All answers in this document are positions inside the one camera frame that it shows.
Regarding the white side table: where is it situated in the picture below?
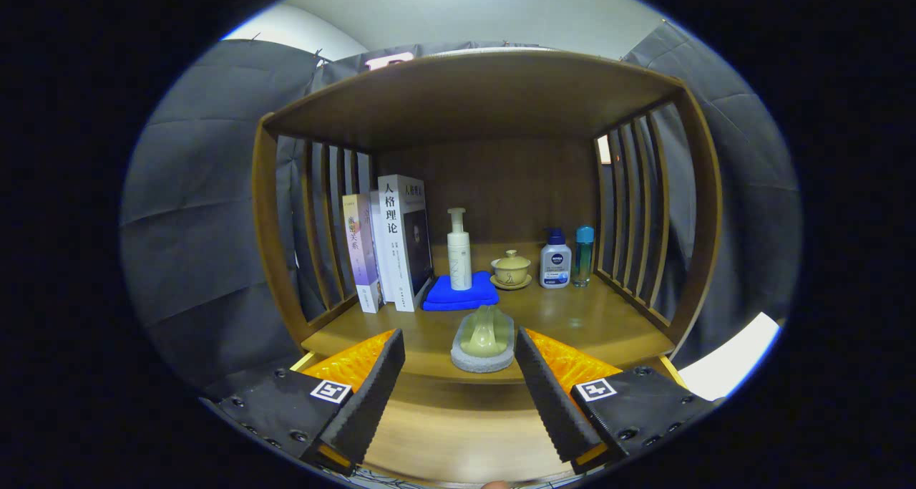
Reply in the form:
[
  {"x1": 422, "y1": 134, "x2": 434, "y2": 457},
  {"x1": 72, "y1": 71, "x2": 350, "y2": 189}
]
[{"x1": 676, "y1": 312, "x2": 781, "y2": 402}]

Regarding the folded blue cloth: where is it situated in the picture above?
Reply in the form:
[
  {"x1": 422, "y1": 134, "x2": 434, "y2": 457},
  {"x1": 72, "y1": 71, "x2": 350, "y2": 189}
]
[{"x1": 422, "y1": 271, "x2": 500, "y2": 311}]

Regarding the thick white book dark cover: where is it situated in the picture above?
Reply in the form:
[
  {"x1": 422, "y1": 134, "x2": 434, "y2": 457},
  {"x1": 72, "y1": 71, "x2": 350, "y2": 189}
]
[{"x1": 377, "y1": 174, "x2": 434, "y2": 312}]

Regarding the purple white book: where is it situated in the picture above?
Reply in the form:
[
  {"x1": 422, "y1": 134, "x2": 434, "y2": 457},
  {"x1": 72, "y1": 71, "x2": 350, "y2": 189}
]
[{"x1": 342, "y1": 193, "x2": 385, "y2": 314}]

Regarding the wooden drawer with black knob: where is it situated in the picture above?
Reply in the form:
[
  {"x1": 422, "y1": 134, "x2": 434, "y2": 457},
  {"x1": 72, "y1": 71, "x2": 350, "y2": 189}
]
[{"x1": 290, "y1": 353, "x2": 688, "y2": 486}]

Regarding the wooden countertop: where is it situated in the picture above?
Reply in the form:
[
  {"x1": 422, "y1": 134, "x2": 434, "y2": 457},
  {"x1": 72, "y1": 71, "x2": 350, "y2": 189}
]
[{"x1": 301, "y1": 242, "x2": 677, "y2": 384}]

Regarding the brown wooden cabinet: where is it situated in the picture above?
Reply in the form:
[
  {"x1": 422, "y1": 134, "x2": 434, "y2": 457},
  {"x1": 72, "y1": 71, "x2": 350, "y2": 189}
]
[{"x1": 250, "y1": 49, "x2": 723, "y2": 386}]

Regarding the teal slim bottle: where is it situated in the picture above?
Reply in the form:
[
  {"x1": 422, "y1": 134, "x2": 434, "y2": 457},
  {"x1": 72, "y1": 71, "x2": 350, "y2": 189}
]
[{"x1": 572, "y1": 226, "x2": 595, "y2": 288}]

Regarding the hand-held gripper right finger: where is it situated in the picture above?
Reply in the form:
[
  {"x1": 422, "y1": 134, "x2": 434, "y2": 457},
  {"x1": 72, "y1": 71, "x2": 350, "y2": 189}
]
[{"x1": 515, "y1": 327, "x2": 723, "y2": 475}]

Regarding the thin white book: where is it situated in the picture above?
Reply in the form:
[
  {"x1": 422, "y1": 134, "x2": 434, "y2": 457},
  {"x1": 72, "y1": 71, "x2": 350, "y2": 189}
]
[{"x1": 369, "y1": 190, "x2": 396, "y2": 305}]

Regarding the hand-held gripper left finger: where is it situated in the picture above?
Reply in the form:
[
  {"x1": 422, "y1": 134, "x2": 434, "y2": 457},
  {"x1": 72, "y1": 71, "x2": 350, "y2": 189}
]
[{"x1": 203, "y1": 329, "x2": 406, "y2": 475}]

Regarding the beige lidded tea cup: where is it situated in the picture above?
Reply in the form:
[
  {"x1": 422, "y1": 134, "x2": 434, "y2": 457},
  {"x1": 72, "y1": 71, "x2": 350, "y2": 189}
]
[{"x1": 490, "y1": 250, "x2": 533, "y2": 291}]

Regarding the white pump bottle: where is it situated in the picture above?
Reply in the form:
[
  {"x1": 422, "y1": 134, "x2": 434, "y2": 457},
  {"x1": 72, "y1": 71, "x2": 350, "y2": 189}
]
[{"x1": 447, "y1": 208, "x2": 473, "y2": 291}]

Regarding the white bottle blue cap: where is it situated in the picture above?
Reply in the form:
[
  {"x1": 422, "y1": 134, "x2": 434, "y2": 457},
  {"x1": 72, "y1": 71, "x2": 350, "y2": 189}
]
[{"x1": 540, "y1": 228, "x2": 573, "y2": 289}]

